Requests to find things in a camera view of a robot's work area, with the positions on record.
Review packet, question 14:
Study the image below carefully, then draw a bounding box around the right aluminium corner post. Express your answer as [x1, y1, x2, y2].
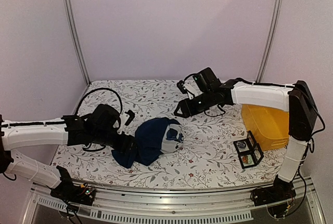
[255, 0, 283, 82]

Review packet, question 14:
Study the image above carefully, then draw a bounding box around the aluminium corner post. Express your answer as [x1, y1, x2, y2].
[63, 0, 91, 85]
[255, 0, 283, 82]

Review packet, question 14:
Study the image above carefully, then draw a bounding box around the left aluminium corner post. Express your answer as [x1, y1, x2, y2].
[63, 0, 91, 85]

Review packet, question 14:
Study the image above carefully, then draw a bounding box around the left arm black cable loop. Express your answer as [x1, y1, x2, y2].
[76, 87, 124, 117]

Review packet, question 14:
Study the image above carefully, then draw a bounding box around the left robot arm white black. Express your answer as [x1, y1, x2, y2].
[1, 104, 135, 200]

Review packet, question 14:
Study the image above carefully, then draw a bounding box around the black display box orange brooch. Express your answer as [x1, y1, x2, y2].
[238, 144, 264, 169]

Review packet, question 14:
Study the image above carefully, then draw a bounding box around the floral patterned table mat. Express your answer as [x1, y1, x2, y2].
[52, 80, 286, 189]

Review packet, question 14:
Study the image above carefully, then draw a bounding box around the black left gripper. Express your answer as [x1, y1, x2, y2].
[92, 129, 139, 154]

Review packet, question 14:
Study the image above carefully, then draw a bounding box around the aluminium front rail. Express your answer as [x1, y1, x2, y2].
[22, 177, 327, 223]

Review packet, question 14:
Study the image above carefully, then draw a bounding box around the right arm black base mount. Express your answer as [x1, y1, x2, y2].
[250, 177, 296, 206]

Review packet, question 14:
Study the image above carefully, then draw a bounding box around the navy blue printed t-shirt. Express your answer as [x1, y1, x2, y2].
[117, 117, 184, 168]

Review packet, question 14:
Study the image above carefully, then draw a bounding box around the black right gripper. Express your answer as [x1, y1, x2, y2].
[174, 89, 215, 117]

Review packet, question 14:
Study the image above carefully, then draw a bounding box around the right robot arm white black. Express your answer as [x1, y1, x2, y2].
[173, 68, 320, 201]

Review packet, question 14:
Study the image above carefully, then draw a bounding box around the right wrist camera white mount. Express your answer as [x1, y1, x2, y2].
[176, 80, 199, 99]

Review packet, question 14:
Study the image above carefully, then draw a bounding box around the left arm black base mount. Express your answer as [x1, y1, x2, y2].
[50, 166, 96, 206]

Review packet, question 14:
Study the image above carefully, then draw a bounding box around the yellow plastic basket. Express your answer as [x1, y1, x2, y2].
[241, 104, 289, 151]

